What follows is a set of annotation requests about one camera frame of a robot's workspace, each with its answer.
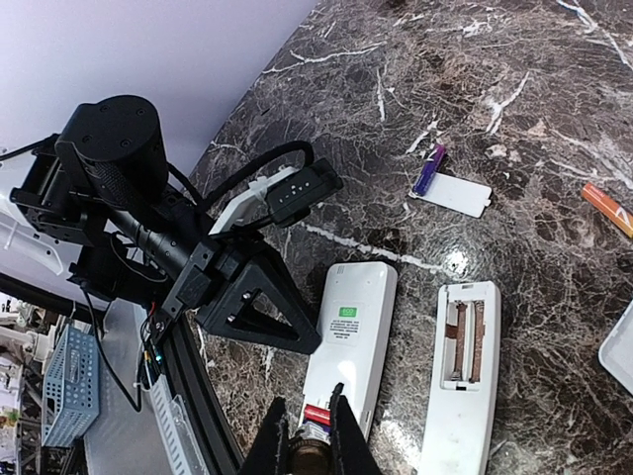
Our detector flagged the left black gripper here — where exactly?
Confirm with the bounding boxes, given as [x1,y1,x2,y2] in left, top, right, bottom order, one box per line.
[160,239,321,354]

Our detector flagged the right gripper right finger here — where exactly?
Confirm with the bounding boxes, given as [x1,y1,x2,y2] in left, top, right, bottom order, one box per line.
[329,383,382,475]

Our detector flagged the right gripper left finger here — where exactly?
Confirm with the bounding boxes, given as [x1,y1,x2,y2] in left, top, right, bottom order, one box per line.
[237,398,289,475]

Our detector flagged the clear handle screwdriver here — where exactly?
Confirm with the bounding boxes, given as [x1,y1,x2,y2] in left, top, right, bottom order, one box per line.
[288,423,331,475]

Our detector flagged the small white remote control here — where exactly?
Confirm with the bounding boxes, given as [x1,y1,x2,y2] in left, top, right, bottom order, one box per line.
[300,261,398,438]

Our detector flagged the long white remote control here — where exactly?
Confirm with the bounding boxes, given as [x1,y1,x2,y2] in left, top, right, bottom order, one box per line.
[416,281,501,474]

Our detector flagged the purple battery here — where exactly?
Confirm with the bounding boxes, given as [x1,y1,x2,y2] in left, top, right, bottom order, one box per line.
[411,144,446,197]

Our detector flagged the white battery cover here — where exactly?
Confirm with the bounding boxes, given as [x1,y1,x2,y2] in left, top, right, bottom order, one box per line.
[408,173,492,218]

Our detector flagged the small remote battery cover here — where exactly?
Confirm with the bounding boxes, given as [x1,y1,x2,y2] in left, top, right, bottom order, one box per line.
[598,301,633,394]

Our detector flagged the orange battery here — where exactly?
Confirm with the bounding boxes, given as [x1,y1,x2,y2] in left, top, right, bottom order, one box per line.
[581,183,633,238]

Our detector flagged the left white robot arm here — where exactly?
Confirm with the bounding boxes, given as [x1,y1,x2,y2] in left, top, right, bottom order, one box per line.
[9,95,341,354]

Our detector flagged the red battery in small remote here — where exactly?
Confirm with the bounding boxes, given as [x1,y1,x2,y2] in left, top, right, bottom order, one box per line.
[303,404,330,427]

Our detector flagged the blue perforated plastic basket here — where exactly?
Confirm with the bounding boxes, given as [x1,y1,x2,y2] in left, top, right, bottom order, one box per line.
[42,326,100,448]

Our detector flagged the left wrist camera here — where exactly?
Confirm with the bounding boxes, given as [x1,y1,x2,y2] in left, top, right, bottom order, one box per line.
[209,159,343,236]

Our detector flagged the white slotted cable duct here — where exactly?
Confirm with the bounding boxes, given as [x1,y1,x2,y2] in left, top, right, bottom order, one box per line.
[149,375,207,474]

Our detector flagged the black front table rail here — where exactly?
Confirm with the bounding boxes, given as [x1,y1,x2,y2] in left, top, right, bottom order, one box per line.
[158,318,243,475]

